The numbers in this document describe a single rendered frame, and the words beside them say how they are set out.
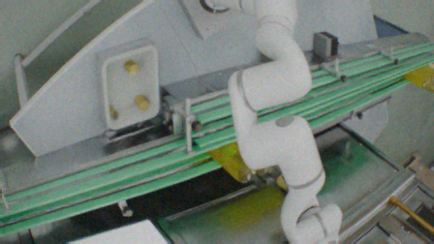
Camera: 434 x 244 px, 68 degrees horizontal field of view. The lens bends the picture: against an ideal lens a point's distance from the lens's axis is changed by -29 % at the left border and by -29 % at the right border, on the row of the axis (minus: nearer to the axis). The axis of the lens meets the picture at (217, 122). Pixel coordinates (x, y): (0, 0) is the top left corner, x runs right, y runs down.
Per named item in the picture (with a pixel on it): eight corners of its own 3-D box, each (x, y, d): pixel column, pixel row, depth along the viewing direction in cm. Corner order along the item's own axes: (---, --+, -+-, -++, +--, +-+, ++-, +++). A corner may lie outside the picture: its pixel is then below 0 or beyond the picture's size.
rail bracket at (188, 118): (172, 141, 126) (195, 165, 117) (170, 89, 117) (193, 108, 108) (181, 138, 127) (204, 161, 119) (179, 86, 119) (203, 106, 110)
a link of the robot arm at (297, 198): (313, 154, 88) (331, 217, 96) (261, 185, 87) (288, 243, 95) (327, 169, 80) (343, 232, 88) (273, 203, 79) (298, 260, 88)
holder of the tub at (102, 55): (103, 132, 126) (110, 144, 121) (95, 52, 112) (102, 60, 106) (148, 117, 134) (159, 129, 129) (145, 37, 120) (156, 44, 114)
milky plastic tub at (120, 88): (100, 119, 123) (108, 132, 117) (94, 52, 111) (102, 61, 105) (148, 103, 131) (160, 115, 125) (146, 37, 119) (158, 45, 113)
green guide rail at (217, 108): (185, 111, 124) (200, 124, 118) (185, 108, 123) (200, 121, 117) (429, 43, 204) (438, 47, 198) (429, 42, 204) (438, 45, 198)
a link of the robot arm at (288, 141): (325, 135, 92) (267, 150, 98) (294, 49, 84) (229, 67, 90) (320, 180, 78) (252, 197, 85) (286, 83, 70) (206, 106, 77)
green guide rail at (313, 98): (186, 134, 128) (201, 147, 122) (186, 131, 127) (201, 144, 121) (428, 52, 208) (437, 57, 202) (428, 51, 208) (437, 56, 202)
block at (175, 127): (161, 125, 130) (171, 137, 125) (160, 97, 125) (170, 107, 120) (171, 122, 132) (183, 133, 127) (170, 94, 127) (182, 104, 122)
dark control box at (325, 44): (312, 49, 161) (325, 57, 155) (312, 32, 157) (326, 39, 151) (325, 46, 165) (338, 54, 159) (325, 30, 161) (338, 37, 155)
